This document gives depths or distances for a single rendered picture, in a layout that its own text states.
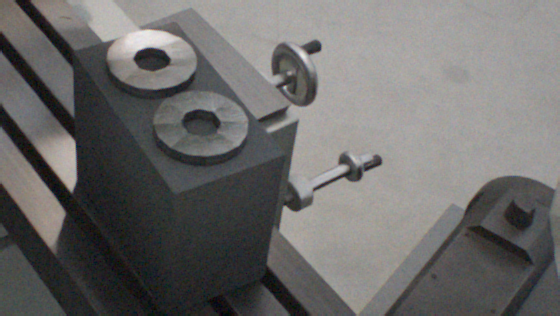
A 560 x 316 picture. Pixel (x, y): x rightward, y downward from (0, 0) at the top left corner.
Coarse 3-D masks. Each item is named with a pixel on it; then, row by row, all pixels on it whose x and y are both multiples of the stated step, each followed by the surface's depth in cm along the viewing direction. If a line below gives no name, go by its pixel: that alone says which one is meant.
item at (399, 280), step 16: (448, 208) 199; (448, 224) 196; (432, 240) 193; (416, 256) 190; (432, 256) 190; (400, 272) 187; (416, 272) 188; (384, 288) 185; (400, 288) 185; (368, 304) 182; (384, 304) 182
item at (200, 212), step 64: (128, 64) 105; (192, 64) 105; (128, 128) 101; (192, 128) 101; (256, 128) 102; (128, 192) 106; (192, 192) 96; (256, 192) 101; (128, 256) 113; (192, 256) 103; (256, 256) 109
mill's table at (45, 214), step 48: (0, 0) 142; (48, 0) 143; (0, 48) 139; (48, 48) 136; (0, 96) 130; (48, 96) 133; (0, 144) 124; (48, 144) 125; (0, 192) 121; (48, 192) 119; (48, 240) 115; (96, 240) 118; (48, 288) 120; (96, 288) 111; (144, 288) 111; (240, 288) 112; (288, 288) 112
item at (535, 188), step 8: (504, 176) 181; (512, 176) 179; (520, 176) 179; (488, 184) 182; (496, 184) 179; (504, 184) 178; (512, 184) 177; (520, 184) 177; (528, 184) 176; (536, 184) 176; (544, 184) 176; (480, 192) 181; (520, 192) 175; (528, 192) 175; (536, 192) 175; (544, 192) 175; (552, 192) 175; (472, 200) 183; (536, 200) 174; (544, 200) 174; (552, 200) 174; (464, 216) 186
